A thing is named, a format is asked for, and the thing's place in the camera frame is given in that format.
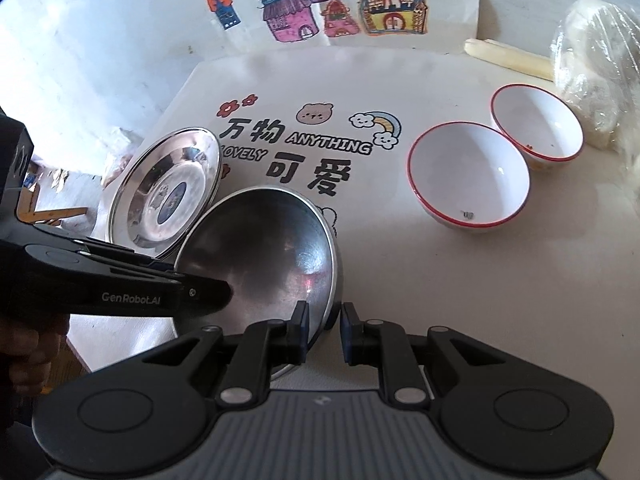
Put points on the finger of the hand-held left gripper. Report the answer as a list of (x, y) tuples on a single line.
[(107, 248), (160, 266)]

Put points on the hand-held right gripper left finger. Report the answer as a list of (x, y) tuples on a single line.
[(301, 325)]

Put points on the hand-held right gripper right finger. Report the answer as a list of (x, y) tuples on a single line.
[(346, 335)]

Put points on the steel plate with blue label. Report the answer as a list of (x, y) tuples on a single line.
[(165, 195)]

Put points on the deep steel bowl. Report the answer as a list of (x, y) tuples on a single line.
[(270, 255)]

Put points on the white bowl with red rim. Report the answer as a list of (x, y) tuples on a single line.
[(465, 175), (540, 120)]

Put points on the person's left hand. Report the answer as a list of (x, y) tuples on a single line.
[(35, 360)]

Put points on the wooden plank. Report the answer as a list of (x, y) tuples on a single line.
[(50, 215)]

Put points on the white printed tablecloth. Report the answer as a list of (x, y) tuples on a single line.
[(425, 270)]

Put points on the drawing of colourful houses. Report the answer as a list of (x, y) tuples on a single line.
[(340, 5)]

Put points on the cream white sticks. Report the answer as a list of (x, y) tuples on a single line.
[(510, 57)]

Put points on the clear plastic bag of white lumps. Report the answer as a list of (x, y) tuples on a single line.
[(600, 60)]

